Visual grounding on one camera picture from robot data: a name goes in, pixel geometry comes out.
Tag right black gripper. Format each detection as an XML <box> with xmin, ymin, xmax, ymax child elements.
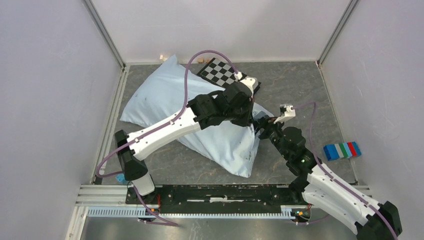
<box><xmin>247</xmin><ymin>114</ymin><xmax>290</xmax><ymax>159</ymax></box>

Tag light blue pillowcase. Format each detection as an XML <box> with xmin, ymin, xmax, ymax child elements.
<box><xmin>120</xmin><ymin>55</ymin><xmax>259</xmax><ymax>178</ymax></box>

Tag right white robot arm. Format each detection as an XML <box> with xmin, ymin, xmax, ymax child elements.
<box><xmin>253</xmin><ymin>116</ymin><xmax>403</xmax><ymax>240</ymax></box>

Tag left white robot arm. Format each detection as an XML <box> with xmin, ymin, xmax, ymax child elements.
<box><xmin>115</xmin><ymin>77</ymin><xmax>257</xmax><ymax>204</ymax></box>

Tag black white checkerboard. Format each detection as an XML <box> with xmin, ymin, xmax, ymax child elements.
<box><xmin>197</xmin><ymin>57</ymin><xmax>262</xmax><ymax>95</ymax></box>

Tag wooden toy pieces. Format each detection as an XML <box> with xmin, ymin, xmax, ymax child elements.
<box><xmin>197</xmin><ymin>57</ymin><xmax>210</xmax><ymax>64</ymax></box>

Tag red blue green blocks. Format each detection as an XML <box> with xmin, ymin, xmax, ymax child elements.
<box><xmin>323</xmin><ymin>141</ymin><xmax>362</xmax><ymax>161</ymax></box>

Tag small blue object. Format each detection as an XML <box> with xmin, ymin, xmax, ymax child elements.
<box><xmin>115</xmin><ymin>173</ymin><xmax>129</xmax><ymax>185</ymax></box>

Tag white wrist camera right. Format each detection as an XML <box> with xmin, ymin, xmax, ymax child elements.
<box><xmin>273</xmin><ymin>103</ymin><xmax>296</xmax><ymax>124</ymax></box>

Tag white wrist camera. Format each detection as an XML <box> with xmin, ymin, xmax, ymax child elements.
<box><xmin>233</xmin><ymin>71</ymin><xmax>260</xmax><ymax>95</ymax></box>
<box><xmin>273</xmin><ymin>103</ymin><xmax>296</xmax><ymax>124</ymax></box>

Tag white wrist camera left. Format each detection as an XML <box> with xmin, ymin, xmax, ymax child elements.
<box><xmin>233</xmin><ymin>71</ymin><xmax>260</xmax><ymax>95</ymax></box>

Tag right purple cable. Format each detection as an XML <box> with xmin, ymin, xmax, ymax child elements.
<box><xmin>294</xmin><ymin>101</ymin><xmax>400</xmax><ymax>240</ymax></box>

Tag purple cable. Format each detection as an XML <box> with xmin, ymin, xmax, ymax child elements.
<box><xmin>95</xmin><ymin>49</ymin><xmax>240</xmax><ymax>228</ymax></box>
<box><xmin>294</xmin><ymin>101</ymin><xmax>400</xmax><ymax>240</ymax></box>

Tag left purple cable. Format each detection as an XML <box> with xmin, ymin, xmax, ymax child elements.
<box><xmin>95</xmin><ymin>49</ymin><xmax>240</xmax><ymax>228</ymax></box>

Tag white slotted cable duct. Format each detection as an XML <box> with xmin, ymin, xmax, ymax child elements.
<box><xmin>86</xmin><ymin>206</ymin><xmax>310</xmax><ymax>220</ymax></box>

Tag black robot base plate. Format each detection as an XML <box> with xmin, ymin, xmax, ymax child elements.
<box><xmin>141</xmin><ymin>184</ymin><xmax>312</xmax><ymax>214</ymax></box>

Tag aluminium rail frame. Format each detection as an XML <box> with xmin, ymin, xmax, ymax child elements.
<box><xmin>75</xmin><ymin>185</ymin><xmax>127</xmax><ymax>207</ymax></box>

